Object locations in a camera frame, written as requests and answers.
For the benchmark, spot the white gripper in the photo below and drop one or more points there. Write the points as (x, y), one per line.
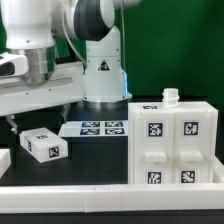
(65, 86)

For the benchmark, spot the white cabinet top block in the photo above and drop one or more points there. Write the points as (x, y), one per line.
(43, 144)

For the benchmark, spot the white cabinet body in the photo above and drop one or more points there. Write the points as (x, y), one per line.
(169, 103)

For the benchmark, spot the white cabinet door panel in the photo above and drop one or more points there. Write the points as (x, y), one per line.
(153, 146)
(192, 147)

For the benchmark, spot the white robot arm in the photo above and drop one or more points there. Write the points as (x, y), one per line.
(59, 52)

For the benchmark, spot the white left fence piece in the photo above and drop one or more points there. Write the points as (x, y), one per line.
(5, 161)

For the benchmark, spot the white flat marker base plate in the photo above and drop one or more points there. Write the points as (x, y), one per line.
(94, 128)

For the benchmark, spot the white front fence rail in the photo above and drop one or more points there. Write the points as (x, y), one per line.
(109, 198)

